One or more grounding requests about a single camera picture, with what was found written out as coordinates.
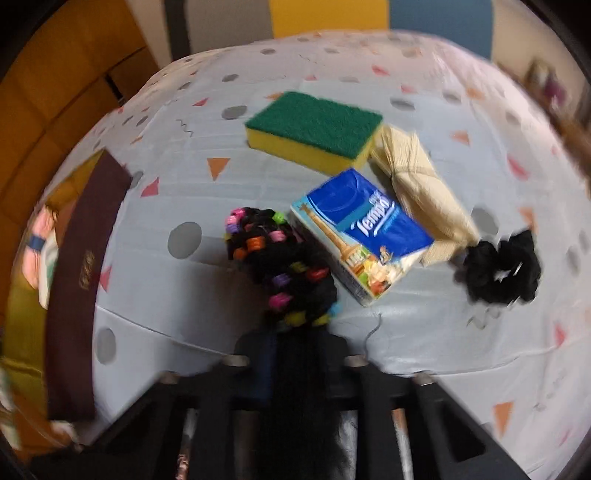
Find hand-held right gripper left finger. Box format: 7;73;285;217
60;332;280;480

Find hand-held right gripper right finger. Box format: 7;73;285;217
323;336;532;480

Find black beaded hair ties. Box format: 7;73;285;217
224;207;339;330

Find blue tissue packet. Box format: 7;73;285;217
290;167;435;308

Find black scrunchie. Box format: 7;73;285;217
455;229;542;305

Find beige gauze cloth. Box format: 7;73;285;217
370;126;481;268

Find gold tin box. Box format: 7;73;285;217
0;150;134;448

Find green and yellow sponge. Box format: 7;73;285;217
245;91;384;176

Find pink towel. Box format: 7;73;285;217
21;205;58;291

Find wooden wardrobe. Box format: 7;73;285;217
0;0;162;217

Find grey yellow blue headboard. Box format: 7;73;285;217
187;0;492;63

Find purple box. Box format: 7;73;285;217
544;73;567;106

